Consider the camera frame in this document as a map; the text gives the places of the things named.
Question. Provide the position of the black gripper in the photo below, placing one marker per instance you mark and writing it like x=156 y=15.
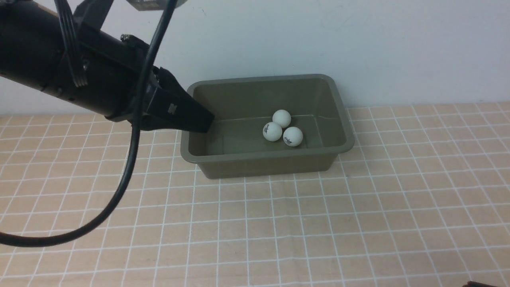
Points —
x=113 y=67

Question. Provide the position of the olive green plastic bin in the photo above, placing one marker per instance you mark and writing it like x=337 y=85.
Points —
x=235 y=146

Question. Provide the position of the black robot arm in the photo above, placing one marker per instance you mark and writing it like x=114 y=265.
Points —
x=66 y=55

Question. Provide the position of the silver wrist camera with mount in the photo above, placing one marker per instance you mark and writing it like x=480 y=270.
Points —
x=154 y=5

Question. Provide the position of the white table-tennis ball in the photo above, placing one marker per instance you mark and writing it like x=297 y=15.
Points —
x=293 y=136
x=282 y=118
x=272 y=131

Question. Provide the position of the checkered peach tablecloth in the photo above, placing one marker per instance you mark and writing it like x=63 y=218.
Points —
x=422 y=200

